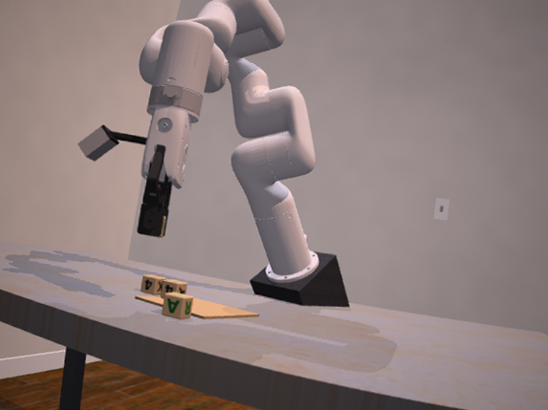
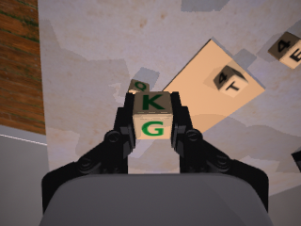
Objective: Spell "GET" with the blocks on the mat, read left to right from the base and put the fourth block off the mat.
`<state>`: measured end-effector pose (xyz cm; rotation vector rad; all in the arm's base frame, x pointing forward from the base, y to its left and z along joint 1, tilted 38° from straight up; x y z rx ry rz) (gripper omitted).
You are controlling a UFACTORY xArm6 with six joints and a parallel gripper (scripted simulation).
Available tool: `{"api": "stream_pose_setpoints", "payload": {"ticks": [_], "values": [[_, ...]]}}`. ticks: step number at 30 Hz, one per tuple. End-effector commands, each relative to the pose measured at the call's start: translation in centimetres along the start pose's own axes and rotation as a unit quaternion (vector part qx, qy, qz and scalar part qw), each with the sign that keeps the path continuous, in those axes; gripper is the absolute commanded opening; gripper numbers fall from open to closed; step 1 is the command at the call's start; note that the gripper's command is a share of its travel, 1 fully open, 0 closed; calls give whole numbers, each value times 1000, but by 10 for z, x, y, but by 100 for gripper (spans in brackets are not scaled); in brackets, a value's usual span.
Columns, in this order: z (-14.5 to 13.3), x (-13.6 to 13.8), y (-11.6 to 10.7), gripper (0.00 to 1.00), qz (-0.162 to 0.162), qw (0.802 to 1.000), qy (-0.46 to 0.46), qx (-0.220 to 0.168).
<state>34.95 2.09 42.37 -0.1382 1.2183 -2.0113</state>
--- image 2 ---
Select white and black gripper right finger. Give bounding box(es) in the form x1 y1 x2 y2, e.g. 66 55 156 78
170 91 269 213

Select wooden letter block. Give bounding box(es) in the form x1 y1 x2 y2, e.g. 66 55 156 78
214 65 248 98
128 79 150 94
133 91 173 139
268 31 301 69

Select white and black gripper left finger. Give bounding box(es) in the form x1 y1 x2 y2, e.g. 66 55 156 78
41 92 135 215

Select tan flat mat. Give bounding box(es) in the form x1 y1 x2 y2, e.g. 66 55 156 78
162 39 265 133

